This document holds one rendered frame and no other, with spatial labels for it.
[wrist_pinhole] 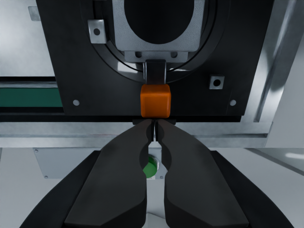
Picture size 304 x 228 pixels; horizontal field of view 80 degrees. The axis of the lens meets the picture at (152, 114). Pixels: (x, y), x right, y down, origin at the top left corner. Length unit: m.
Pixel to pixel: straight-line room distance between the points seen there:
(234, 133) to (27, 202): 0.55
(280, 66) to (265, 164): 0.29
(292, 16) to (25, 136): 0.38
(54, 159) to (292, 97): 0.44
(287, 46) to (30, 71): 0.34
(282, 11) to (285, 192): 0.46
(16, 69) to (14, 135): 0.10
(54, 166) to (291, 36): 0.37
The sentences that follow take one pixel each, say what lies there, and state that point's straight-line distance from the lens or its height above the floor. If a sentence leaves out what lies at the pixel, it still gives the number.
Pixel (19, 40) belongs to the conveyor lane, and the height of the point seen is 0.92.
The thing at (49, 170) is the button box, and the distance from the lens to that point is 0.36.
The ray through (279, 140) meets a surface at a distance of 0.49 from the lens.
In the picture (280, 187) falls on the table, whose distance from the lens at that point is 0.60.
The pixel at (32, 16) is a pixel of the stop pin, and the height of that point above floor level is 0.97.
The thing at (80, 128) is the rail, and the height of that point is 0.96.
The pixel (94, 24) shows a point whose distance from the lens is 0.19.
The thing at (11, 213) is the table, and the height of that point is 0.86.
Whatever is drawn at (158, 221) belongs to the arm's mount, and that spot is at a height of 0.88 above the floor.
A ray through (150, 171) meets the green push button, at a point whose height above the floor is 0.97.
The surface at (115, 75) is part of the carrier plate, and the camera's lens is 0.23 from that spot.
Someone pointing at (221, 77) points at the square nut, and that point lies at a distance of 0.23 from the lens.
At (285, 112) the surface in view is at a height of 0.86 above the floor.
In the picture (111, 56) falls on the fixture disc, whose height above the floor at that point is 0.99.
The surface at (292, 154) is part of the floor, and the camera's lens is 1.93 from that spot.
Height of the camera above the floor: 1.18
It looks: 62 degrees down
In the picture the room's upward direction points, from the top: 179 degrees counter-clockwise
